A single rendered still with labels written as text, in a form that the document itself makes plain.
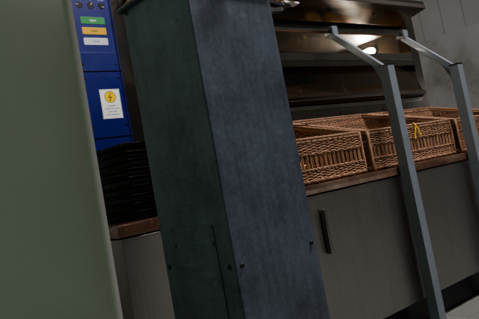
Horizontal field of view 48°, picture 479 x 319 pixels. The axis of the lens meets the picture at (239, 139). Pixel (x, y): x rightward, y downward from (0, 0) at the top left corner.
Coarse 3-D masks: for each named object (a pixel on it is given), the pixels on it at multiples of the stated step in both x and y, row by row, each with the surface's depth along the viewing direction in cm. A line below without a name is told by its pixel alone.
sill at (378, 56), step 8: (280, 56) 246; (288, 56) 249; (296, 56) 252; (304, 56) 256; (312, 56) 259; (320, 56) 263; (328, 56) 266; (336, 56) 270; (344, 56) 274; (352, 56) 278; (376, 56) 290; (384, 56) 295; (392, 56) 299; (400, 56) 304; (408, 56) 309
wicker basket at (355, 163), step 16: (304, 128) 214; (320, 128) 208; (304, 144) 176; (320, 144) 181; (336, 144) 186; (352, 144) 191; (304, 160) 217; (320, 160) 179; (336, 160) 203; (352, 160) 189; (304, 176) 173; (320, 176) 178; (336, 176) 182
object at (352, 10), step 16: (128, 0) 200; (304, 0) 245; (320, 0) 250; (336, 0) 256; (352, 0) 262; (368, 0) 270; (384, 0) 279; (272, 16) 252; (288, 16) 257; (304, 16) 263; (320, 16) 268; (336, 16) 275; (352, 16) 281; (368, 16) 287; (384, 16) 294; (400, 16) 302
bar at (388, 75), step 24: (288, 24) 199; (384, 72) 194; (456, 72) 224; (456, 96) 225; (408, 144) 193; (408, 168) 190; (408, 192) 191; (432, 264) 189; (432, 288) 188; (432, 312) 188
